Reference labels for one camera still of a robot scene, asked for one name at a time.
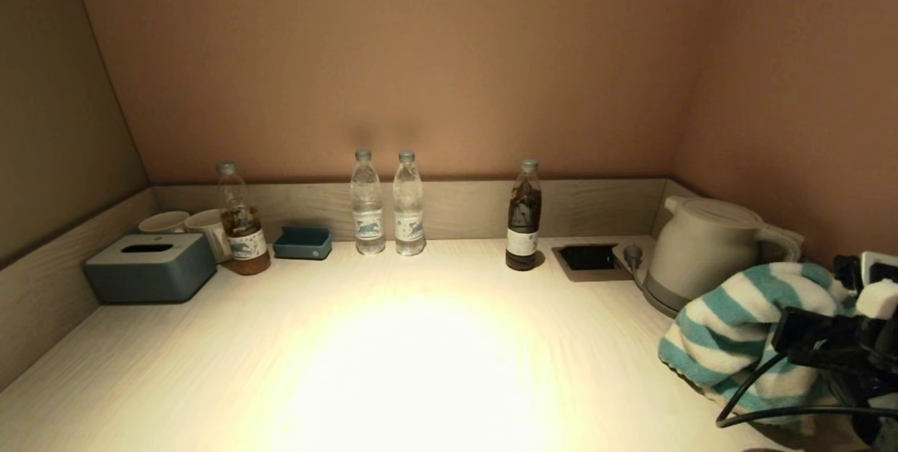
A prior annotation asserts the teal white striped towel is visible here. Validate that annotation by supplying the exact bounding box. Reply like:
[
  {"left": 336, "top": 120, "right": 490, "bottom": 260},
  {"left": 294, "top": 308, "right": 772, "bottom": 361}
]
[{"left": 658, "top": 262, "right": 854, "bottom": 433}]

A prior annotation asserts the white electric kettle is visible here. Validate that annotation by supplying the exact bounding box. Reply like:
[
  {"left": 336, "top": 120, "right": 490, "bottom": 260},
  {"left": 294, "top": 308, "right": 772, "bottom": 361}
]
[{"left": 645, "top": 196, "right": 806, "bottom": 312}]

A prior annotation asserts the grey kettle base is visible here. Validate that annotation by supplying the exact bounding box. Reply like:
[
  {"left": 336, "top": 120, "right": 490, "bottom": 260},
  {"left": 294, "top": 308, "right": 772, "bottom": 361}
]
[{"left": 635, "top": 277, "right": 683, "bottom": 319}]

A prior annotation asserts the grey kettle power plug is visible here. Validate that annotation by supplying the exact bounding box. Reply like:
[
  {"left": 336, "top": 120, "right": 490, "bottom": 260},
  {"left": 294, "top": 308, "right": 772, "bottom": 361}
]
[{"left": 622, "top": 244, "right": 648, "bottom": 291}]

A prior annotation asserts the black recessed socket panel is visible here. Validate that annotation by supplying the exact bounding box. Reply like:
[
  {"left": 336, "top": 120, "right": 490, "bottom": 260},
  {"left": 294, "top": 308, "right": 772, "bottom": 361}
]
[{"left": 551, "top": 244, "right": 618, "bottom": 282}]

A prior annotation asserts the dark tea bottle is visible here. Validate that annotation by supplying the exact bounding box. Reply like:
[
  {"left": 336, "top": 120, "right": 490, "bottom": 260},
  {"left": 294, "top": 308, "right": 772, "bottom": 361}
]
[{"left": 505, "top": 159, "right": 542, "bottom": 272}]

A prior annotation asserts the clear water bottle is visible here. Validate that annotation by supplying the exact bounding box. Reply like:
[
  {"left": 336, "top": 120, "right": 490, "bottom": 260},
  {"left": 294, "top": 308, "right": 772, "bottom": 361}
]
[
  {"left": 393, "top": 150, "right": 426, "bottom": 257},
  {"left": 351, "top": 149, "right": 386, "bottom": 256}
]

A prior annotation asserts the small blue tray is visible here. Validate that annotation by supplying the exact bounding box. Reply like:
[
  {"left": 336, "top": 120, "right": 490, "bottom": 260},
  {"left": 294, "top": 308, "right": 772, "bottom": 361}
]
[{"left": 273, "top": 227, "right": 333, "bottom": 260}]

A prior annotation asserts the amber tea bottle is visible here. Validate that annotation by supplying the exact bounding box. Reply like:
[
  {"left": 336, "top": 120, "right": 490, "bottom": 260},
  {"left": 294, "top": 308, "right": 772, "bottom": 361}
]
[{"left": 217, "top": 161, "right": 272, "bottom": 276}]

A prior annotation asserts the white mug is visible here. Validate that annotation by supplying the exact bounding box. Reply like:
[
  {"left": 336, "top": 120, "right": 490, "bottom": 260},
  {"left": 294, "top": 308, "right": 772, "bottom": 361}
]
[
  {"left": 139, "top": 211, "right": 192, "bottom": 235},
  {"left": 185, "top": 210, "right": 234, "bottom": 264}
]

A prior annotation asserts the grey-blue tissue box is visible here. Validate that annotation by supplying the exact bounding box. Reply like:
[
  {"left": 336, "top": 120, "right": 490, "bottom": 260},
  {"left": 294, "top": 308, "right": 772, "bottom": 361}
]
[{"left": 84, "top": 233, "right": 218, "bottom": 305}]

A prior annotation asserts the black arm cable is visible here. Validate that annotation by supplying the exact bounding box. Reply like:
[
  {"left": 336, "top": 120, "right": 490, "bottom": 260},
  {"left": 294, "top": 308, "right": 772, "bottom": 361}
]
[{"left": 716, "top": 350, "right": 898, "bottom": 430}]

